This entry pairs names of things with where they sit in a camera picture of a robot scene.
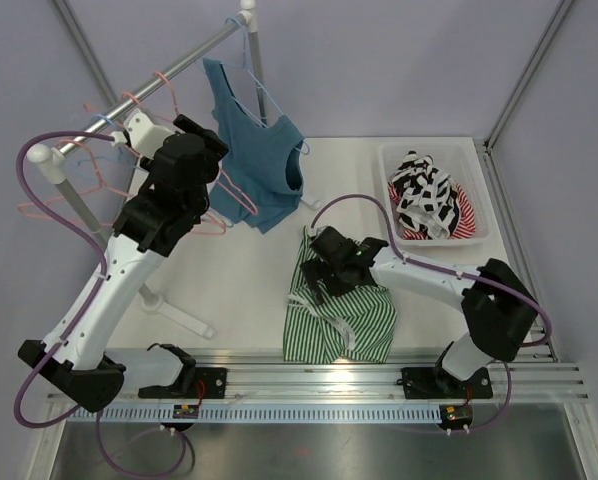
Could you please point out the teal tank top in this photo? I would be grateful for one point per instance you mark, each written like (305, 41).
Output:
(263, 162)

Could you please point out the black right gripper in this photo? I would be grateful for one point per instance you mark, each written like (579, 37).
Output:
(315, 270)

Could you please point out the perforated cable duct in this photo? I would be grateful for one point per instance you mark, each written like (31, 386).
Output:
(250, 414)

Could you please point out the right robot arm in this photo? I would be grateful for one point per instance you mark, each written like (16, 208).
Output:
(496, 307)

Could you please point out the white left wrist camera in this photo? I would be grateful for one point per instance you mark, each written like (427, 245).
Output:
(141, 134)

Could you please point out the green white striped tank top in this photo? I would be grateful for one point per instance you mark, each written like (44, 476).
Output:
(358, 325)

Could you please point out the pink hanger under teal top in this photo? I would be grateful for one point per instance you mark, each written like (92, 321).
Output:
(224, 181)

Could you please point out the blue wire hanger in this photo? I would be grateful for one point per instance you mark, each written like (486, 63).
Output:
(252, 64)

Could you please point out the black white striped tank top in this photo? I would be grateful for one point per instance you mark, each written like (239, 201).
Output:
(416, 170)

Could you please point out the silver clothes rack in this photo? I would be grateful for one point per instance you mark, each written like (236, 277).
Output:
(153, 302)

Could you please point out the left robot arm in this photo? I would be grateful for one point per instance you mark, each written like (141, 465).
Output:
(73, 356)

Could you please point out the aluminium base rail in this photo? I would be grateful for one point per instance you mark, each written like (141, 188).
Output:
(264, 375)

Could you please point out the red white striped tank top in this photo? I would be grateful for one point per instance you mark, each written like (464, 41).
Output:
(464, 220)

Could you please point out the white plastic basket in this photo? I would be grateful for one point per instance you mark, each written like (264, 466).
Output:
(456, 156)

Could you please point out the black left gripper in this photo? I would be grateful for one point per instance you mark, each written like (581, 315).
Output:
(214, 150)

